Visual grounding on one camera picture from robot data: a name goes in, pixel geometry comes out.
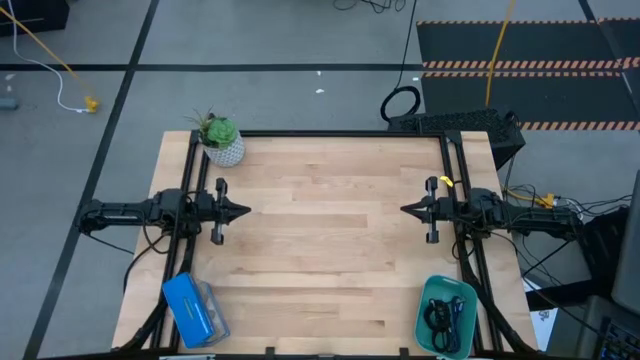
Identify yellow hanging cable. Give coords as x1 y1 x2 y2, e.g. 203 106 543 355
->
483 0 517 109

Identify teal plastic bin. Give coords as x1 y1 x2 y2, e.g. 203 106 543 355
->
413 274 480 360

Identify clear box with blue lid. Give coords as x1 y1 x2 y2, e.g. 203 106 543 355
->
161 271 232 350

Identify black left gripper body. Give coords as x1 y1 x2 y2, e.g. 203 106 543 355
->
199 178 236 246

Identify black keyboard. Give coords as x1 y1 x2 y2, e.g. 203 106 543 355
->
597 319 640 360

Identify black floor box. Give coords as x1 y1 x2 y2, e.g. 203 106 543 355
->
0 0 70 38

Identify black hanging cable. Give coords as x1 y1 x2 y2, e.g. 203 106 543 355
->
379 0 423 124

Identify white patterned plant pot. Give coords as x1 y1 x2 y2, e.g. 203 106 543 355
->
202 130 247 169

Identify white floor cable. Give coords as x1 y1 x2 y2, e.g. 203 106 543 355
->
5 0 91 114

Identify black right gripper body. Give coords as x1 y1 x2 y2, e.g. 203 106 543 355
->
424 176 457 245

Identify black USB-C cable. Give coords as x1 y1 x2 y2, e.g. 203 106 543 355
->
422 298 454 332
430 327 454 354

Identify green succulent plant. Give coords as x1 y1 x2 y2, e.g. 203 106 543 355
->
185 106 240 151

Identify black floor cables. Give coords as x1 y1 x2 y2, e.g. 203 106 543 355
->
332 0 407 15

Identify black perforated computer tower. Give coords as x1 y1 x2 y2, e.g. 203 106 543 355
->
387 107 527 171

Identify grey desk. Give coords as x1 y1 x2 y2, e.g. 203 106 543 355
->
544 294 640 360

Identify black aluminium table frame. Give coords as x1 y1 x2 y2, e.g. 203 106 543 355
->
112 129 540 360

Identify white paper sheet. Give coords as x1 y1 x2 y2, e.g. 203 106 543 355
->
522 277 557 351

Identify yellow connector cable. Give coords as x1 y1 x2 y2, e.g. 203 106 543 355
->
502 185 557 210

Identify black hazard-striped floor mat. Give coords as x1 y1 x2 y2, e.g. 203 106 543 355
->
415 17 640 133

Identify blue braided USB-C cable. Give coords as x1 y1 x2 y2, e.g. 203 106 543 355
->
449 295 466 353

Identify yellow floor cable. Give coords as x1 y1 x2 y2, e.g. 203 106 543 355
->
0 4 101 114

